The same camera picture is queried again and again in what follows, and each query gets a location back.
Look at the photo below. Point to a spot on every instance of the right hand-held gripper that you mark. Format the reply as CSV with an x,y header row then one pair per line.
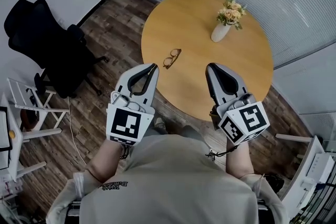
x,y
246,120

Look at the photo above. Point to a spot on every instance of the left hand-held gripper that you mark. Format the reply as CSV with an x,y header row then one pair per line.
x,y
126,123

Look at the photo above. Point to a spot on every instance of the brown eyeglasses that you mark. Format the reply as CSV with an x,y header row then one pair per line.
x,y
168,61

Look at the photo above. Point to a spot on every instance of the person's left forearm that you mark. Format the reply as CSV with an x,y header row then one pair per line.
x,y
110,160

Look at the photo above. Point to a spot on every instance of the person's right forearm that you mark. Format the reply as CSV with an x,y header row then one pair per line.
x,y
239,162

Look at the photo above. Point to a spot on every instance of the white vase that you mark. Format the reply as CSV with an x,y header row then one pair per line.
x,y
219,34

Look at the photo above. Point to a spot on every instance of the yellow flower bouquet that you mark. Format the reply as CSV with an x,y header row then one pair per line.
x,y
231,13

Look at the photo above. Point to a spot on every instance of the person in white shirt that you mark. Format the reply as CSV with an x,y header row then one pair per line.
x,y
170,178

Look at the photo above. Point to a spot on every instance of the black office chair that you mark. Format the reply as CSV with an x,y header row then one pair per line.
x,y
47,42

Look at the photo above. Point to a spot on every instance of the white shelf unit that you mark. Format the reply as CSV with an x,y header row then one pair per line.
x,y
299,165

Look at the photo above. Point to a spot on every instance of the white folding chair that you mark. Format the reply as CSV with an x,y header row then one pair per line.
x,y
18,91

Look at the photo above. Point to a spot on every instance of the white router box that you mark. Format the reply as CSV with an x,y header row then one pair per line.
x,y
320,168

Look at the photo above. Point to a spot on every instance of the white desk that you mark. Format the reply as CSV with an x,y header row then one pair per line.
x,y
18,147

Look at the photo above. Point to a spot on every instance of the small yellow ball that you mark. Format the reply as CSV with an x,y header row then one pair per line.
x,y
12,134

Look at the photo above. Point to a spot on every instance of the black framed white board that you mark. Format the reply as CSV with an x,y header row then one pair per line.
x,y
4,126

